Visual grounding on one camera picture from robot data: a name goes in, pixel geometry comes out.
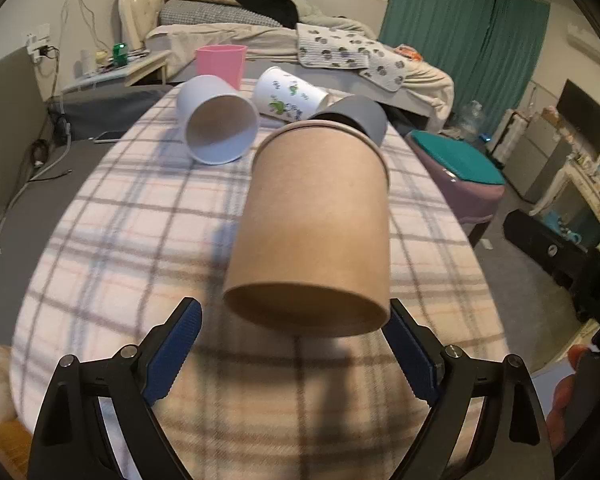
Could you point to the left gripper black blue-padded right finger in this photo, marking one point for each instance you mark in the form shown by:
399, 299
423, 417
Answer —
510, 440

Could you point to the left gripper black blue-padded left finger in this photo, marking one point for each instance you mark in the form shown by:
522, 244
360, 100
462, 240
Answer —
70, 439

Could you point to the brown paper cup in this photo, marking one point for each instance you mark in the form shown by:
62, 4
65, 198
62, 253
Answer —
311, 255

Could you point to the grey cup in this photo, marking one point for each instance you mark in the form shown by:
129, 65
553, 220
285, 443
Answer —
360, 113

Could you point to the white paper cup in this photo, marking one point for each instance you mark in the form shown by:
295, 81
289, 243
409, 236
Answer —
216, 123

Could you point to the white cup green print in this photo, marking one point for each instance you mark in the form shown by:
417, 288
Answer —
282, 95

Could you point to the pink hexagonal cup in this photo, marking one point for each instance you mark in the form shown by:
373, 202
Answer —
225, 61

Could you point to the person's hand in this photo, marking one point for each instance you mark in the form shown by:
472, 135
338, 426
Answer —
566, 390

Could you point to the grey cabinet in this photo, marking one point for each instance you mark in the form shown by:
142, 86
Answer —
536, 159

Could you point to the purple stool teal cushion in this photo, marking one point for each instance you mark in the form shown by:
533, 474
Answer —
470, 183

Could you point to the black television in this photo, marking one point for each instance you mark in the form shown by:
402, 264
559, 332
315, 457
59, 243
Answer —
582, 112

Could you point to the water jug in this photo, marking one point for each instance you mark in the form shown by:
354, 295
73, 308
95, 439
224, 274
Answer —
470, 120

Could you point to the plaid blanket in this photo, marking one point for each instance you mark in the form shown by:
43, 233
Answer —
150, 227

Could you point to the teal curtain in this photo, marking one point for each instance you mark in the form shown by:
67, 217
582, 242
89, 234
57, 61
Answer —
489, 48

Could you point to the grey sofa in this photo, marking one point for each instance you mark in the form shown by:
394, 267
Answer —
31, 127

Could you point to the white smartphone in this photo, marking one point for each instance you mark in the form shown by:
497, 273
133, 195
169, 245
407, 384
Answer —
110, 136

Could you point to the patterned white blanket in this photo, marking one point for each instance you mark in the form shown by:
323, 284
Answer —
338, 49

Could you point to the white bedside table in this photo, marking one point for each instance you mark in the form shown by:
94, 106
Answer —
128, 75

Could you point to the white tumbler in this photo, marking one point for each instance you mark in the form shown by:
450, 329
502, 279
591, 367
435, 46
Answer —
88, 62

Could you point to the green can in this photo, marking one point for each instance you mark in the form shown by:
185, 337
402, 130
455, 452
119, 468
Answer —
120, 54

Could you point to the black clothes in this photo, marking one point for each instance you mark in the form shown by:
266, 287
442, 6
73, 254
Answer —
284, 12

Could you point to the bed with beige sheets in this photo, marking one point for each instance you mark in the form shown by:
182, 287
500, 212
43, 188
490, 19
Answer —
427, 90

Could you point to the checkered pillow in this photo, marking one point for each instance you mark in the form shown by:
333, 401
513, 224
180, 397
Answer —
185, 12

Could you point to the wall power outlet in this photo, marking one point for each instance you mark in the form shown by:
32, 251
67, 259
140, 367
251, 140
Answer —
37, 40

